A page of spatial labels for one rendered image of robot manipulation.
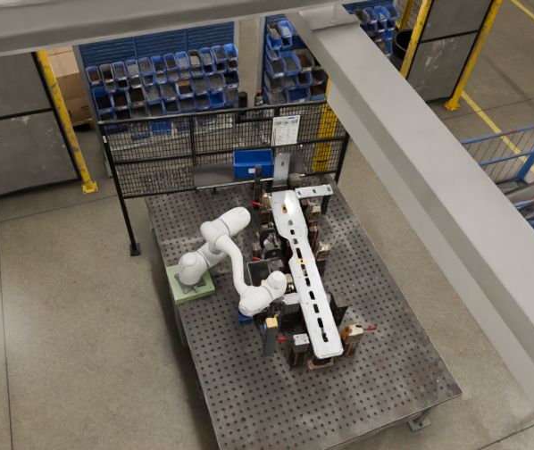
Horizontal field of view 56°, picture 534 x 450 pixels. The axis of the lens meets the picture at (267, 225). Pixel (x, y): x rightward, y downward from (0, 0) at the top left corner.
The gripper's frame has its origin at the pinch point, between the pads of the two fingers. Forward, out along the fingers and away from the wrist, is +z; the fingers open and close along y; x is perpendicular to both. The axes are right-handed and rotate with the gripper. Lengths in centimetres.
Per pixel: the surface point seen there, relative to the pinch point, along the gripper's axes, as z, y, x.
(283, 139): 6, 43, 150
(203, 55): 14, -3, 282
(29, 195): 127, -190, 236
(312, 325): 27.1, 28.4, 0.3
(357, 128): -198, -10, -62
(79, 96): 82, -131, 326
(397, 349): 57, 89, -15
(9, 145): 52, -182, 228
